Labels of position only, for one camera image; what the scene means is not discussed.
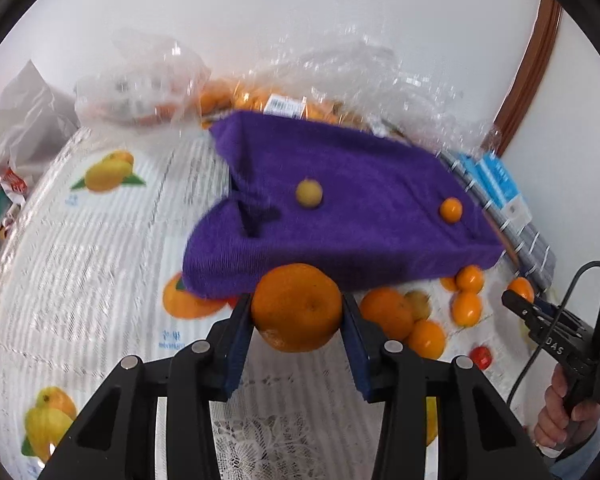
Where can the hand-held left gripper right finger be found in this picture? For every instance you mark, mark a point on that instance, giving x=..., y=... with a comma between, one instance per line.
x=356, y=355

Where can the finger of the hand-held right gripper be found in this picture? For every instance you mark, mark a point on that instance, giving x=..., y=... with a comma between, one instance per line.
x=560, y=313
x=525, y=316

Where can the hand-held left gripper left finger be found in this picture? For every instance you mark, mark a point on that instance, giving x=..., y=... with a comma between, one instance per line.
x=239, y=345

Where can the large orange mandarin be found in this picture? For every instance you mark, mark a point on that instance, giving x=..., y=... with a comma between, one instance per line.
x=297, y=307

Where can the person's right hand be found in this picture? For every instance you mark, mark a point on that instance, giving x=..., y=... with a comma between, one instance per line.
x=555, y=410

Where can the small orange kumquat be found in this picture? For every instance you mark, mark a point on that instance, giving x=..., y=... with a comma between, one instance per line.
x=469, y=279
x=521, y=288
x=447, y=284
x=466, y=308
x=451, y=210

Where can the medium orange tangerine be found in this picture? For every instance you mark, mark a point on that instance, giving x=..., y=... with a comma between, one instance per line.
x=385, y=314
x=426, y=340

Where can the red cherry tomato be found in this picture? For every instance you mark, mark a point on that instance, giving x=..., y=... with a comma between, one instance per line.
x=481, y=356

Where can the blue and white packets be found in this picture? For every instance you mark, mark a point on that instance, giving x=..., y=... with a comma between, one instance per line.
x=522, y=242

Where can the brownish spotted small fruit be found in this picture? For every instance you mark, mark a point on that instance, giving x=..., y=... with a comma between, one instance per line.
x=421, y=305

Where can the blue and white carton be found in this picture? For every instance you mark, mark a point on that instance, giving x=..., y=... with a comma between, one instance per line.
x=500, y=185

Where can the purple towel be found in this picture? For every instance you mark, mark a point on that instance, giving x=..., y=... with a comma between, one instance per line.
x=360, y=200

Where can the fruit print tablecloth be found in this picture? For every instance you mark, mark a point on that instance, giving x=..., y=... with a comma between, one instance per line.
x=105, y=260

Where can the small yellow-green kumquat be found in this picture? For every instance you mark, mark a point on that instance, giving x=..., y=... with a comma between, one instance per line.
x=309, y=193

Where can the pile of bagged oranges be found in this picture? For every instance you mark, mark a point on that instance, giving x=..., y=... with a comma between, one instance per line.
x=240, y=97

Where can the large clear plastic bag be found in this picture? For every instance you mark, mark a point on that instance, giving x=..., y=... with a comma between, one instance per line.
x=380, y=90

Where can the red and white snack packets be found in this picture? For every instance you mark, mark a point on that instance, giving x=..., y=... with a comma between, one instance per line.
x=2, y=200

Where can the small clear plastic bag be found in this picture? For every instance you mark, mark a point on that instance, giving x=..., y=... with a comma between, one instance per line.
x=140, y=82

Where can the white plastic bag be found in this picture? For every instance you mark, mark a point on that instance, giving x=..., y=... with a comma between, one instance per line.
x=25, y=120

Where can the brown wooden door frame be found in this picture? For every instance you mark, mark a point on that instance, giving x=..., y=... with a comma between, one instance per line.
x=532, y=70

